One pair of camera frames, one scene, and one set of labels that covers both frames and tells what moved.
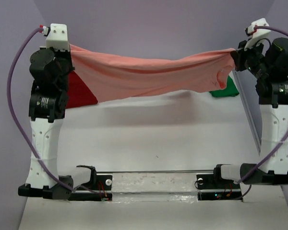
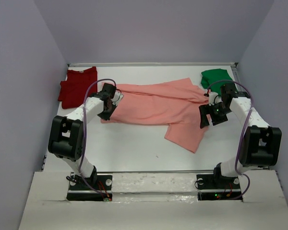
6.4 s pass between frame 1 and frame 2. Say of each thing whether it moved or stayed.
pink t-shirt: moved
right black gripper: moved
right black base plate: stayed
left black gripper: moved
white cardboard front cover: stayed
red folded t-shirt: stayed
